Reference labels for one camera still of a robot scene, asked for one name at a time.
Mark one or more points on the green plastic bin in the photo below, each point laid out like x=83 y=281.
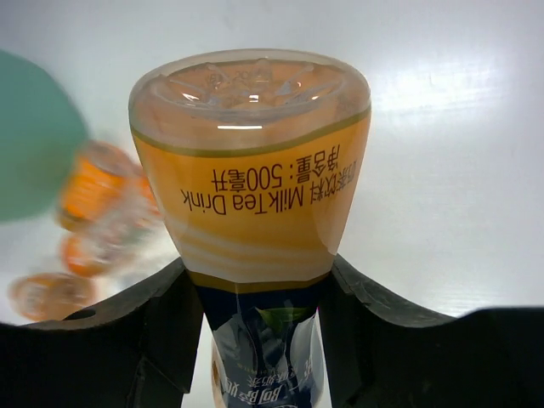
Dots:
x=41 y=131

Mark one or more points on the orange bottle by bin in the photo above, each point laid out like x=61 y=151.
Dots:
x=88 y=256

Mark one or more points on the clear bottle orange flower label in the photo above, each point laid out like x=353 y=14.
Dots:
x=107 y=194

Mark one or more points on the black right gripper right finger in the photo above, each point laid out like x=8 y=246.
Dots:
x=383 y=350

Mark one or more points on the small orange juice bottle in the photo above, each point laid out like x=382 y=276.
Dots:
x=50 y=296

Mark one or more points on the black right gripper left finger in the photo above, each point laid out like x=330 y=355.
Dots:
x=135 y=349

